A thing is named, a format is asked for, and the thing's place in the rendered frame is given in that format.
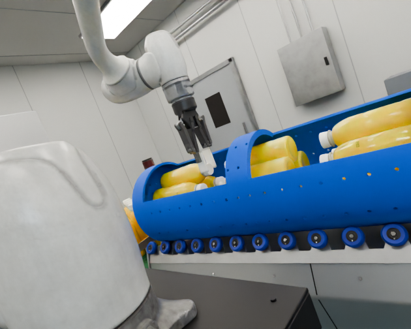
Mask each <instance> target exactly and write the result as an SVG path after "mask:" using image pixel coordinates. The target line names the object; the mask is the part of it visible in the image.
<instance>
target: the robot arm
mask: <svg viewBox="0 0 411 329"><path fill-rule="evenodd" d="M72 2H73V5H74V9H75V12H76V16H77V19H78V23H79V26H80V31H81V33H82V37H83V40H84V44H85V47H86V50H87V52H88V54H89V56H90V58H91V59H92V61H93V62H94V64H95V65H96V66H97V67H98V68H99V69H100V71H101V72H102V73H103V80H102V84H101V90H102V93H103V95H104V96H105V97H106V98H107V99H108V100H109V101H110V102H113V103H117V104H121V103H126V102H130V101H133V100H136V99H139V98H140V97H143V96H144V95H146V94H148V93H149V92H150V91H152V90H154V89H156V88H158V87H162V90H163V92H164V95H165V97H166V100H167V102H168V103H169V104H172V109H173V111H174V114H175V115H176V116H178V120H179V121H178V123H176V124H175V125H174V127H175V128H176V130H177V131H178V133H179V135H180V137H181V140H182V142H183V144H184V147H185V149H186V151H187V153H190V154H191V155H192V154H193V155H194V158H195V160H196V163H197V164H198V167H199V169H200V172H201V174H203V173H206V172H209V169H208V167H207V164H206V163H210V164H211V165H212V166H213V168H216V167H217V165H216V163H215V160H214V158H213V154H212V152H211V150H210V147H211V146H212V140H211V137H210V134H209V131H208V129H207V125H206V121H205V116H204V115H202V116H199V115H198V113H197V111H196V108H197V104H196V101H195V100H194V97H191V96H192V95H194V90H193V88H192V85H191V82H190V79H189V76H188V74H187V65H186V63H185V59H184V57H183V54H182V52H181V50H180V48H179V46H178V44H177V42H176V40H175V38H174V37H173V36H172V35H171V34H169V32H167V31H163V30H162V31H156V32H153V33H151V34H149V35H148V36H146V39H145V47H144V48H145V54H144V55H143V56H142V57H141V58H139V59H137V60H136V61H135V60H133V59H129V58H127V57H125V56H123V55H120V56H115V55H113V54H112V53H111V52H110V51H109V50H108V49H107V47H106V43H105V39H104V31H103V26H102V17H101V12H100V3H99V0H72ZM196 136H197V138H198V140H199V142H200V144H201V146H202V148H203V149H202V150H201V151H199V147H198V143H197V140H196ZM196 315H197V309H196V306H195V304H194V302H193V301H192V300H189V299H182V300H165V299H162V298H157V296H156V294H155V292H154V290H153V288H152V286H151V284H150V282H149V279H148V276H147V273H146V270H145V266H144V262H143V258H142V254H141V252H140V248H139V246H138V242H137V240H136V237H135V235H134V232H133V229H132V227H131V225H130V222H129V219H128V217H127V215H126V212H125V210H124V208H123V205H122V203H121V201H120V199H119V197H118V195H117V193H116V191H115V189H114V188H113V186H112V184H111V183H110V181H109V179H108V178H107V177H106V175H105V174H104V173H103V171H102V170H101V169H100V168H99V167H98V166H97V164H96V163H95V162H94V161H93V160H92V159H91V158H90V157H89V156H88V155H87V154H86V153H84V152H83V151H82V150H81V149H79V148H75V147H74V146H72V145H70V144H69V143H67V142H64V141H55V142H47V143H42V144H35V145H32V146H26V147H22V148H16V149H10V150H7V151H2V152H0V327H1V328H6V329H7V328H8V329H182V328H183V327H184V326H186V325H187V324H188V323H189V322H190V321H192V320H193V319H194V318H195V316H196Z"/></svg>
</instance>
